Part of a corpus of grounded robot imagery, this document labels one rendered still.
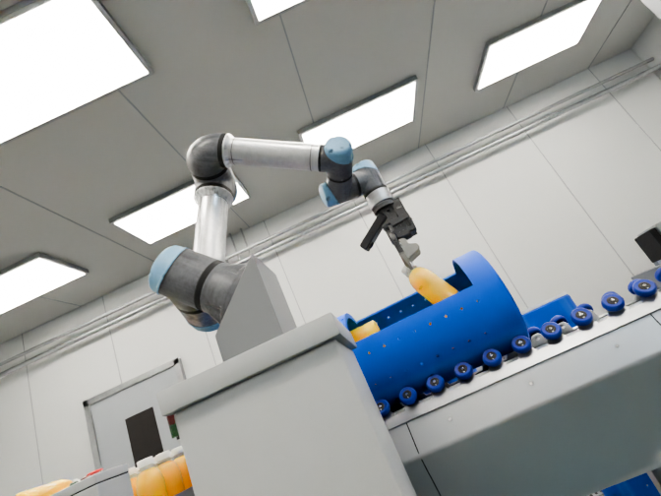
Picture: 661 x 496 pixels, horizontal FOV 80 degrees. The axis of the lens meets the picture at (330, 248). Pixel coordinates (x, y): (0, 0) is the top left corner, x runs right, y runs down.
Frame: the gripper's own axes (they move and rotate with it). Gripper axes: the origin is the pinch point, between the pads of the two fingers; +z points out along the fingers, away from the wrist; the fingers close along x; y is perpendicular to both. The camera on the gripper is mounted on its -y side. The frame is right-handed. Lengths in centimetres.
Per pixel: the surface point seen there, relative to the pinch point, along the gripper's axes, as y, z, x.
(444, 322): 1.3, 17.9, -9.2
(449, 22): 129, -211, 185
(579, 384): 20.7, 41.9, -9.2
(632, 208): 256, -26, 386
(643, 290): 44, 30, -7
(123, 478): -85, 19, -22
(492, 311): 12.6, 20.4, -8.8
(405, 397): -15.5, 29.8, -6.4
